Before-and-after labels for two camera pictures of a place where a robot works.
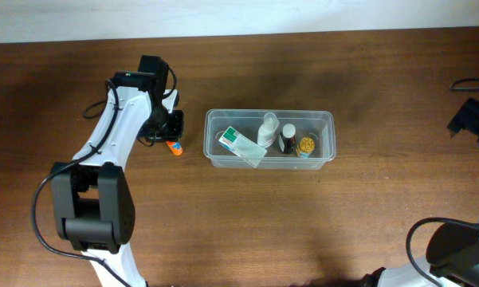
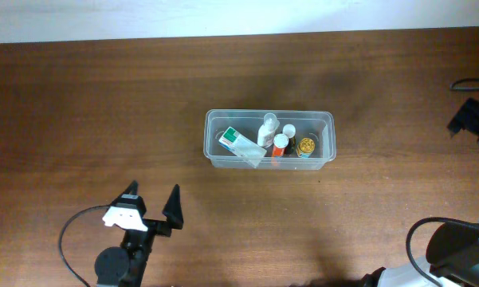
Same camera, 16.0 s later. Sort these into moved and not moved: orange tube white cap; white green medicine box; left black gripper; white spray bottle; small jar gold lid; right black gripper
Moved: orange tube white cap; left black gripper
Not moved: white green medicine box; small jar gold lid; white spray bottle; right black gripper
